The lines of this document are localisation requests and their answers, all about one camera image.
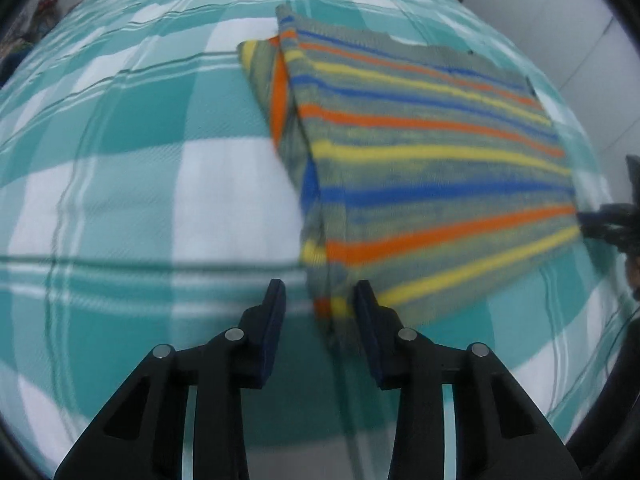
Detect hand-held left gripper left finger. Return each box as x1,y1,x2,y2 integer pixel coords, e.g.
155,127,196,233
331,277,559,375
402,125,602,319
52,279,287,480

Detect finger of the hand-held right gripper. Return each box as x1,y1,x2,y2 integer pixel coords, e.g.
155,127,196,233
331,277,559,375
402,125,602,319
577,202,640,252

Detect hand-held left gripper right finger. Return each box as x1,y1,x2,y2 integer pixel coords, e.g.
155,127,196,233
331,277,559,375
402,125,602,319
352,280,583,480

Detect striped knit sweater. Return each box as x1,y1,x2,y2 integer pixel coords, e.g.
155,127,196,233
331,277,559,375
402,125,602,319
236,4,583,361

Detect pile of mixed clothes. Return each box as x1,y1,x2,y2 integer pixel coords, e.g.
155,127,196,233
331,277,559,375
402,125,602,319
0,0,68,86

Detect bed with teal plaid sheet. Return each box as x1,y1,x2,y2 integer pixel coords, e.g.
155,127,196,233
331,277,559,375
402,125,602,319
0,0,621,480

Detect white wardrobe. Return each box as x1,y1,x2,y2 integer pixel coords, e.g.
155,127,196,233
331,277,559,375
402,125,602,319
412,0,640,161

